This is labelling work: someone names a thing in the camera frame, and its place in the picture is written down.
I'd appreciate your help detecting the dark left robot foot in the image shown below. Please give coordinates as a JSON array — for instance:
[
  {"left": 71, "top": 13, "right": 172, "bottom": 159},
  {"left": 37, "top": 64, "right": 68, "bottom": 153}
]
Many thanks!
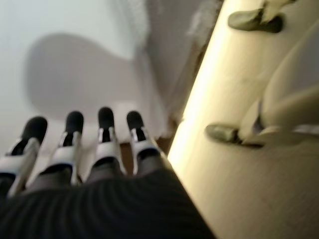
[{"left": 205, "top": 123, "right": 241, "bottom": 145}]

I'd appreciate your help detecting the pale grey fringed blanket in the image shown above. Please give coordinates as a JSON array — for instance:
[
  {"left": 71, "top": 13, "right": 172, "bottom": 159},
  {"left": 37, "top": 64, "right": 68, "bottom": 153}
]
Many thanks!
[{"left": 134, "top": 0, "right": 222, "bottom": 135}]

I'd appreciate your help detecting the dark right robot foot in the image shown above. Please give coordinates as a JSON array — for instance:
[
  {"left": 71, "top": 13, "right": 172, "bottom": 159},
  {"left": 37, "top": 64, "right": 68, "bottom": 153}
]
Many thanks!
[{"left": 228, "top": 7, "right": 285, "bottom": 33}]

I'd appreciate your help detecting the white duvet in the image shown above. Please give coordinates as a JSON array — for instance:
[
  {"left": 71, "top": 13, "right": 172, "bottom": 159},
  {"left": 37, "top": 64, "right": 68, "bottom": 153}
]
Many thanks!
[{"left": 0, "top": 0, "right": 160, "bottom": 175}]

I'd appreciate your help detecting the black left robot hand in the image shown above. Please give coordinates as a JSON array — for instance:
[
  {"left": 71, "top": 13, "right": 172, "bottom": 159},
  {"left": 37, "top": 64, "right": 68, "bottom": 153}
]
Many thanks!
[{"left": 0, "top": 107, "right": 216, "bottom": 239}]

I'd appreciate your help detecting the brown upholstered bed frame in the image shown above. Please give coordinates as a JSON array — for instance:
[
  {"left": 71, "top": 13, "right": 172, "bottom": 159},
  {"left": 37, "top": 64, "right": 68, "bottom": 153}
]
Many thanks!
[{"left": 122, "top": 37, "right": 212, "bottom": 175}]

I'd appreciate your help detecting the silver robot leg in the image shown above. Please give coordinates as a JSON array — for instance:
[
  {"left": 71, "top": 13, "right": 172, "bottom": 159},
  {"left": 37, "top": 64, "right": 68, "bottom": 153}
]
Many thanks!
[
  {"left": 263, "top": 0, "right": 299, "bottom": 15},
  {"left": 239, "top": 21, "right": 319, "bottom": 146}
]

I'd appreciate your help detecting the dark robot foot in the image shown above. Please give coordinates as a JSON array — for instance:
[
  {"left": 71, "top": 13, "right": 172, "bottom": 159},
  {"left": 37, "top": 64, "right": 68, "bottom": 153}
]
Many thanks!
[
  {"left": 205, "top": 123, "right": 241, "bottom": 145},
  {"left": 228, "top": 7, "right": 285, "bottom": 33}
]

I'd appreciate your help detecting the silver left robot leg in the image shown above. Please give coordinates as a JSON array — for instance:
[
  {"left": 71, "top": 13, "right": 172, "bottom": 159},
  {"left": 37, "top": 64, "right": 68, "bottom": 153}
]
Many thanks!
[{"left": 239, "top": 21, "right": 319, "bottom": 146}]

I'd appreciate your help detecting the silver right robot leg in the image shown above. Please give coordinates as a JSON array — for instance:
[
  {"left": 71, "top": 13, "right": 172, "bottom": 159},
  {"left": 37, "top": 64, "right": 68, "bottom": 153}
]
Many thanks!
[{"left": 263, "top": 0, "right": 299, "bottom": 15}]

